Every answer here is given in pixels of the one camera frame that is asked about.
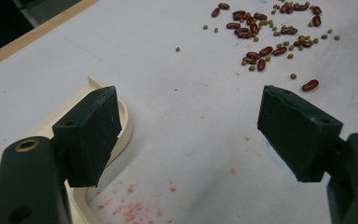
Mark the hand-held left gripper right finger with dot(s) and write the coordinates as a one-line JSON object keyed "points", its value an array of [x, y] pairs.
{"points": [[295, 137]]}

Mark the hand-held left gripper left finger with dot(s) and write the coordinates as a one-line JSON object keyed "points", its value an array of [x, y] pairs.
{"points": [[88, 140]]}

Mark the cream plastic tray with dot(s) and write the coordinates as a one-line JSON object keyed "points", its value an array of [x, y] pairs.
{"points": [[126, 122]]}

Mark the scattered green mung beans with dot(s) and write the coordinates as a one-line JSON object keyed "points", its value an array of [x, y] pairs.
{"points": [[293, 76]]}

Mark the scattered red kidney beans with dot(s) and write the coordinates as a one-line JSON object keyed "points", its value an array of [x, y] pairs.
{"points": [[266, 50]]}

